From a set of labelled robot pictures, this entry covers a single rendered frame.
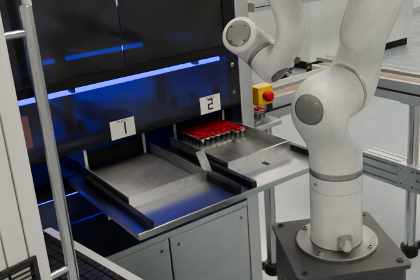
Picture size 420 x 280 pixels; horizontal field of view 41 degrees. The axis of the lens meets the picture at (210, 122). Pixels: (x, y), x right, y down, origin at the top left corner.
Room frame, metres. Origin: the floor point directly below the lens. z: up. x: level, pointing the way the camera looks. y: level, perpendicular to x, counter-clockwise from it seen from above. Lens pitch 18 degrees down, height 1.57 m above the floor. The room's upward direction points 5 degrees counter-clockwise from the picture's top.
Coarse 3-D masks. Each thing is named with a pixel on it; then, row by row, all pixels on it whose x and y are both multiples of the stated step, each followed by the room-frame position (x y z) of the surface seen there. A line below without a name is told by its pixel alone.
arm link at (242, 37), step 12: (228, 24) 1.27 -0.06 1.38; (240, 24) 1.26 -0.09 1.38; (252, 24) 1.25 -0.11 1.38; (228, 36) 1.26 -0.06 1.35; (240, 36) 1.24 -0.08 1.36; (252, 36) 1.23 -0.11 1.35; (264, 36) 1.27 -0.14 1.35; (228, 48) 1.25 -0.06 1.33; (240, 48) 1.23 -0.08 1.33; (252, 48) 1.24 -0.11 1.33
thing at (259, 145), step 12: (228, 120) 2.00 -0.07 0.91; (252, 132) 1.88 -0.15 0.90; (264, 132) 1.83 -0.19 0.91; (180, 144) 1.80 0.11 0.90; (228, 144) 1.82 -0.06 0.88; (240, 144) 1.81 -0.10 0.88; (252, 144) 1.80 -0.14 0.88; (264, 144) 1.79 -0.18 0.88; (276, 144) 1.78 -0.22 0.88; (288, 144) 1.72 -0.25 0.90; (216, 156) 1.72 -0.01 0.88; (228, 156) 1.71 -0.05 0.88; (240, 156) 1.70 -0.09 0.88; (252, 156) 1.64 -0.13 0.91; (264, 156) 1.66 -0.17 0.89; (240, 168) 1.61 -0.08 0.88
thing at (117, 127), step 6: (120, 120) 1.67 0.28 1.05; (126, 120) 1.69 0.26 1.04; (132, 120) 1.70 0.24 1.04; (114, 126) 1.66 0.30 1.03; (120, 126) 1.67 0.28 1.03; (126, 126) 1.68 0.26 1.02; (132, 126) 1.70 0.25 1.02; (114, 132) 1.66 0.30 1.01; (120, 132) 1.67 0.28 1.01; (132, 132) 1.69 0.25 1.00; (114, 138) 1.66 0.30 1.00
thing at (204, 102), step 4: (208, 96) 1.86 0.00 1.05; (212, 96) 1.87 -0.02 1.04; (216, 96) 1.88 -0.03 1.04; (200, 100) 1.84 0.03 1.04; (204, 100) 1.85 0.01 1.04; (212, 100) 1.87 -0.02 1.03; (216, 100) 1.88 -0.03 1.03; (200, 104) 1.84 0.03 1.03; (204, 104) 1.85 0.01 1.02; (212, 104) 1.87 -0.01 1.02; (216, 104) 1.88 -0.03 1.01; (220, 104) 1.89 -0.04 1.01; (204, 108) 1.85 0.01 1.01; (216, 108) 1.88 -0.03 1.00; (220, 108) 1.89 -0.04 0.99; (204, 112) 1.85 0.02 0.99; (208, 112) 1.86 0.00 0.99
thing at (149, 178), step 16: (128, 160) 1.75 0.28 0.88; (144, 160) 1.74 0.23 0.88; (160, 160) 1.73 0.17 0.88; (176, 160) 1.67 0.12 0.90; (96, 176) 1.56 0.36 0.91; (112, 176) 1.62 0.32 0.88; (128, 176) 1.61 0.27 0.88; (144, 176) 1.60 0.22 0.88; (160, 176) 1.59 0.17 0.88; (176, 176) 1.58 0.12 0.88; (192, 176) 1.51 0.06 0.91; (128, 192) 1.49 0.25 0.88; (144, 192) 1.42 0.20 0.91; (160, 192) 1.44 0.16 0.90
